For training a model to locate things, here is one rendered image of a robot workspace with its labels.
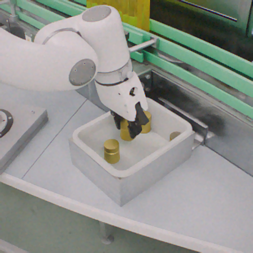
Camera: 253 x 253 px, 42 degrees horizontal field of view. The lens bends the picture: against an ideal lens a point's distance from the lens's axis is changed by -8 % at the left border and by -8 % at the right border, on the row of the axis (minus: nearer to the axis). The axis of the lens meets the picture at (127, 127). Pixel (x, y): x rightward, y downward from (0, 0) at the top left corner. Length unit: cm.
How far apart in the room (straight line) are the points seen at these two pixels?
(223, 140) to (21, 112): 53
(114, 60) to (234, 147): 36
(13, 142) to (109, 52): 37
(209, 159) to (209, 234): 22
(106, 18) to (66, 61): 11
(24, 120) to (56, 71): 43
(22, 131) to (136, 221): 36
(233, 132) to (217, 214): 19
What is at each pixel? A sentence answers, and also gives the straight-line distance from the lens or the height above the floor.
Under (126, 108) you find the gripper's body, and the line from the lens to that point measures 66.
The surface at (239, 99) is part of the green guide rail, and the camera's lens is 77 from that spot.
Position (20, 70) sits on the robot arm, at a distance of 48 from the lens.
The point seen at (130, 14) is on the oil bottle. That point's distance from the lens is 94.
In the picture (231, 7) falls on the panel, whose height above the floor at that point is 104.
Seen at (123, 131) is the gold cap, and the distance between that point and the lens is 76.
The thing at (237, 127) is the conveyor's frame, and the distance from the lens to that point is 77.
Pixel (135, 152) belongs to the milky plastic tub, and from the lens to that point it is 81.
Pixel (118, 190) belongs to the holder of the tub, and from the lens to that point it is 68.
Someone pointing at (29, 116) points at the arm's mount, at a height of 79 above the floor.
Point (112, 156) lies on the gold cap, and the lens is 76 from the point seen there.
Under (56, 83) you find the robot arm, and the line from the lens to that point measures 51.
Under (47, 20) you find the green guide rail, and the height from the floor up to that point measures 94.
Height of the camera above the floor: 132
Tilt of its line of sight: 39 degrees down
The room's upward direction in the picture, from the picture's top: straight up
